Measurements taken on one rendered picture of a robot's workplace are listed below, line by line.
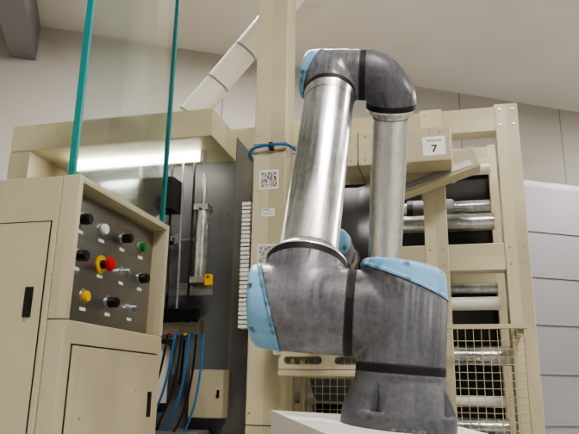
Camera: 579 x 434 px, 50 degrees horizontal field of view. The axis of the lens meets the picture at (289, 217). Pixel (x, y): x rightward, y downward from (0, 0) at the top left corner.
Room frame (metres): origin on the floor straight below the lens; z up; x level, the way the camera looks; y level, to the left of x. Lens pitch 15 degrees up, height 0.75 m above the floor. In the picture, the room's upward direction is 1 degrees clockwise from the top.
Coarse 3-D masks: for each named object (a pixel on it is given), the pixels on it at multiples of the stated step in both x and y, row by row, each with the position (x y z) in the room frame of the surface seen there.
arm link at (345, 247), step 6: (342, 234) 1.63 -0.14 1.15; (348, 234) 1.66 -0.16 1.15; (342, 240) 1.63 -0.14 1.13; (348, 240) 1.63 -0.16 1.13; (342, 246) 1.62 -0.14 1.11; (348, 246) 1.63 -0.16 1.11; (342, 252) 1.62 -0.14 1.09; (348, 252) 1.65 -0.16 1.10; (354, 252) 1.72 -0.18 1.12; (348, 258) 1.65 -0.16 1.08; (354, 258) 1.73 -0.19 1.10
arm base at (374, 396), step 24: (360, 384) 1.04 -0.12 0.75; (384, 384) 1.01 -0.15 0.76; (408, 384) 1.00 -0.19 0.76; (432, 384) 1.02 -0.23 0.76; (360, 408) 1.03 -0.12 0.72; (384, 408) 1.00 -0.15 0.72; (408, 408) 0.99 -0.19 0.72; (432, 408) 1.00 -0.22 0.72; (408, 432) 0.99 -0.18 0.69; (432, 432) 1.00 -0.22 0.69; (456, 432) 1.04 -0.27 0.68
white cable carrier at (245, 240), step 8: (248, 208) 2.29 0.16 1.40; (248, 216) 2.29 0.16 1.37; (248, 224) 2.28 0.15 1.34; (248, 232) 2.28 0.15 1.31; (240, 240) 2.29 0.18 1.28; (248, 240) 2.28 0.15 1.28; (240, 248) 2.29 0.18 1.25; (248, 248) 2.28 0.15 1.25; (240, 256) 2.29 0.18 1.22; (248, 256) 2.28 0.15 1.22; (240, 264) 2.29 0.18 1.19; (248, 264) 2.28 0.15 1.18; (240, 272) 2.29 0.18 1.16; (248, 272) 2.29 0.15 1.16; (240, 288) 2.29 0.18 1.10; (240, 296) 2.29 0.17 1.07; (240, 304) 2.29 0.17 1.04; (240, 312) 2.29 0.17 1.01; (240, 320) 2.29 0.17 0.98
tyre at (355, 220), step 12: (348, 192) 2.09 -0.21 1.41; (360, 192) 2.08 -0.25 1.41; (348, 204) 2.03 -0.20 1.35; (360, 204) 2.02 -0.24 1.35; (348, 216) 2.00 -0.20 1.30; (360, 216) 1.99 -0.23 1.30; (348, 228) 1.99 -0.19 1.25; (360, 228) 1.98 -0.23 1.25; (360, 240) 1.97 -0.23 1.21; (360, 252) 1.97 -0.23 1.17
